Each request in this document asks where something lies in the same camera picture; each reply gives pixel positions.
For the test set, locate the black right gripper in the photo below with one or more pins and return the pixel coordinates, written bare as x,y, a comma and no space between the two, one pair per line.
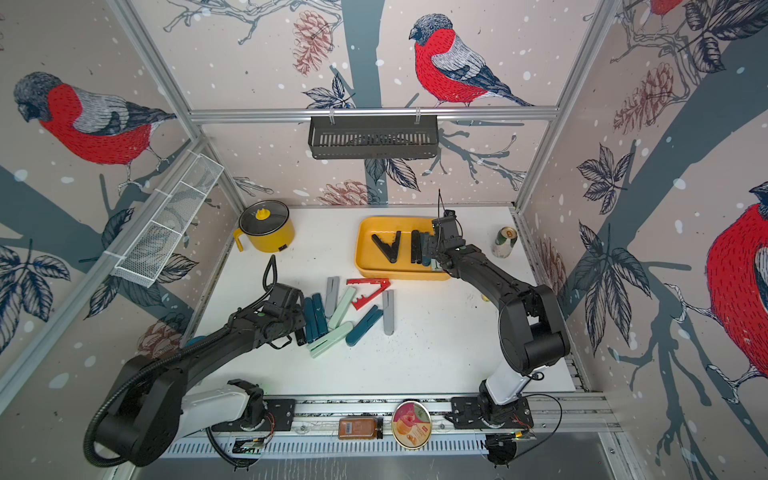
434,244

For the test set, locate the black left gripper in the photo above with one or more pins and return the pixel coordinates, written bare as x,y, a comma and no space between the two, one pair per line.
298,311

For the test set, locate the black pruning pliers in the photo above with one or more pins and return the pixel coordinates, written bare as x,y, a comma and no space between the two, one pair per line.
389,250
415,247

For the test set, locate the grey pruning pliers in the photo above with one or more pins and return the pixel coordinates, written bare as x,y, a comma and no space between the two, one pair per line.
388,312
331,297

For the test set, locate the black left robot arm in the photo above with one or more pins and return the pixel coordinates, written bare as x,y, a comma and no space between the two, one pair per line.
141,415

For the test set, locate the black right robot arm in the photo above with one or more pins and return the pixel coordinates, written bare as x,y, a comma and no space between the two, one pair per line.
531,330

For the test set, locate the light green upper pruning pliers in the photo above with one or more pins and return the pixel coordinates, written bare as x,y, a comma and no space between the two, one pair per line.
342,308

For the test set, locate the yellow plastic storage box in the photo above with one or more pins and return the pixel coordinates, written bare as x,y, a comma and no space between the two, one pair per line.
371,262

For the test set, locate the dark teal angled pruning pliers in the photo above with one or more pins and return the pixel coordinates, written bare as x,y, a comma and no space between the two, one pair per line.
364,325

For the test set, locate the green white small bottle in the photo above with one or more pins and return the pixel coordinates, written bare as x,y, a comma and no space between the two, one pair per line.
504,242

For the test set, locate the teal round object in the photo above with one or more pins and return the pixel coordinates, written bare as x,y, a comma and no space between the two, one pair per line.
193,341

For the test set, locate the yellow electric cooking pot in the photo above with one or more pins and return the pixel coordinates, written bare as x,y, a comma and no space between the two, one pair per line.
267,226

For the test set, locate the round pink tin lid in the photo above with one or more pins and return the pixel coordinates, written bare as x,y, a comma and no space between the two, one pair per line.
411,425

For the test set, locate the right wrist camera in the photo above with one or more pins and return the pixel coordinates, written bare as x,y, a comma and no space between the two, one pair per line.
447,225

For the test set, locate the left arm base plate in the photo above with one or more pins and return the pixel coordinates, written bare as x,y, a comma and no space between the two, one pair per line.
263,416

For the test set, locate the black hanging wall basket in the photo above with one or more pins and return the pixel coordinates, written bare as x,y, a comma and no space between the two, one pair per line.
374,137

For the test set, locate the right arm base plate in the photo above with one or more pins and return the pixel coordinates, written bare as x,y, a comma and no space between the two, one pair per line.
480,412

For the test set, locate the white wire mesh shelf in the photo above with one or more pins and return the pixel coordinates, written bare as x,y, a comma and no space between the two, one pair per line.
148,254

